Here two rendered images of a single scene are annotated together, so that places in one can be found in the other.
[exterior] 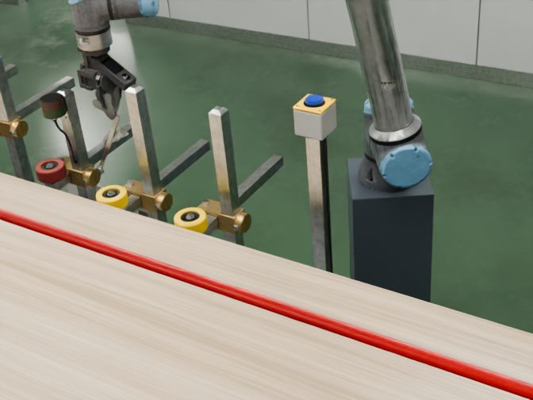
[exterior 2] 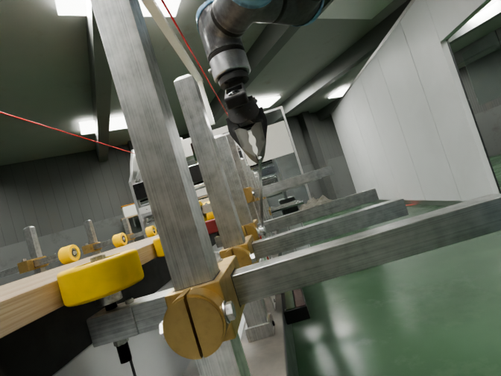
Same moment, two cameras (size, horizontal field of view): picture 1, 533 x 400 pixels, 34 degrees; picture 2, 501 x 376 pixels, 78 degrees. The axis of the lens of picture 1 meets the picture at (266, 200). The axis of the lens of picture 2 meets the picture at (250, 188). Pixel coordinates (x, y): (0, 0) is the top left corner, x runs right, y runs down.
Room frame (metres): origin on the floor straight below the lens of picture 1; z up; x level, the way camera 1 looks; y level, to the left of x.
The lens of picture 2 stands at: (1.72, -0.19, 0.92)
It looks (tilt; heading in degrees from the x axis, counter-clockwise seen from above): 3 degrees up; 60
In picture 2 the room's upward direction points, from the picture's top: 17 degrees counter-clockwise
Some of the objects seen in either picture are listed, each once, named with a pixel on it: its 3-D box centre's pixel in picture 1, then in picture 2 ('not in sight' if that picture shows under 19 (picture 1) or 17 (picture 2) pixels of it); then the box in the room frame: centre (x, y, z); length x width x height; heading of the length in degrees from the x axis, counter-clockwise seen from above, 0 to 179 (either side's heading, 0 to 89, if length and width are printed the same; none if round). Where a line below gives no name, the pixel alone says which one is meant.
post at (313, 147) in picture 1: (320, 215); not in sight; (1.66, -0.12, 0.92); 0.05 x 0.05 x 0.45; 56
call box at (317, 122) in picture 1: (315, 118); not in sight; (1.66, -0.12, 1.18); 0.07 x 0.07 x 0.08; 56
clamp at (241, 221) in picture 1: (224, 217); (211, 298); (1.82, 0.11, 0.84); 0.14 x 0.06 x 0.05; 56
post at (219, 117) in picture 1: (228, 194); (182, 226); (1.81, 0.09, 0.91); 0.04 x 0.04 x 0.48; 56
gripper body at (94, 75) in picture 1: (97, 67); (241, 103); (2.12, 0.41, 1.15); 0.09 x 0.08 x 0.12; 56
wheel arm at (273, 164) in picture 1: (236, 199); (294, 271); (1.90, 0.08, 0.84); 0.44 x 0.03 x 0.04; 146
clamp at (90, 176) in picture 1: (76, 173); (248, 233); (2.10, 0.53, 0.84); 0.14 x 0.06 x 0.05; 56
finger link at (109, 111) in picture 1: (101, 105); (247, 147); (2.11, 0.42, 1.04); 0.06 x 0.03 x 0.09; 56
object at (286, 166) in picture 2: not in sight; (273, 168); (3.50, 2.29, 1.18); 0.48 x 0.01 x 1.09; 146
